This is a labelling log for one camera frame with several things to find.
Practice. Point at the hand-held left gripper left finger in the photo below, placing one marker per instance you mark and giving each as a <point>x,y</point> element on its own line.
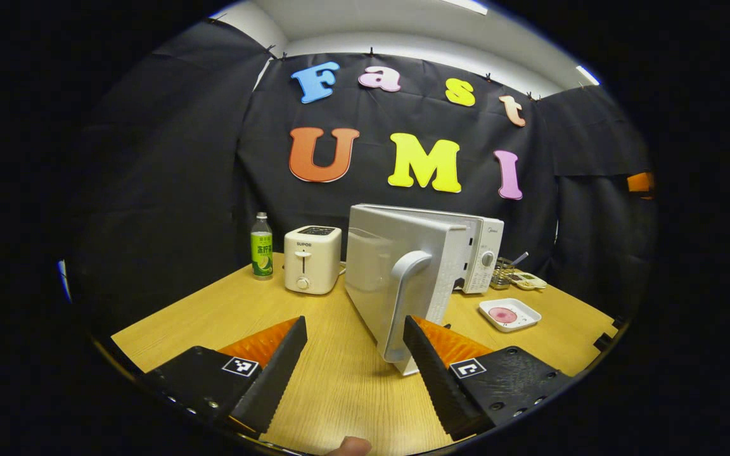
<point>273,380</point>

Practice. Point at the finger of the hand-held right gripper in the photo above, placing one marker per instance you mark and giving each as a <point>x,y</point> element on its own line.
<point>640,183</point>

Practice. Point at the black table clamp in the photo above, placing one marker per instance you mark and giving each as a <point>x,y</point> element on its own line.
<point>620,320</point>
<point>603,341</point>

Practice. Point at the white microwave oven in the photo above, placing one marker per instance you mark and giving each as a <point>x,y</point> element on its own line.
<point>377,272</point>

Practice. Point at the green label drink bottle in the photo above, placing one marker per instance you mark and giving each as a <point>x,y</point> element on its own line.
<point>262,253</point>

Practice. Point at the cream white toaster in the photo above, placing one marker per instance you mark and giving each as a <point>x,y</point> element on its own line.
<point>320,266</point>

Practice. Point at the small ceiling light panel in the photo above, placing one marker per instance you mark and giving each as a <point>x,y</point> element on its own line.
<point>588,75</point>

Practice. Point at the large ceiling light panel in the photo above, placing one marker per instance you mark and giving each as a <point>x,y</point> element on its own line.
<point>466,5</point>

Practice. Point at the white square plate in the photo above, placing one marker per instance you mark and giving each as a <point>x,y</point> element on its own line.
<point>526,313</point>

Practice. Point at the pink meat slice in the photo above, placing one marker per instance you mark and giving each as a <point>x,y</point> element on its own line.
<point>502,315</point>

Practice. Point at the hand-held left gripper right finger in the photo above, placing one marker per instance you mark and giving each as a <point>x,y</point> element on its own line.
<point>435,380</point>

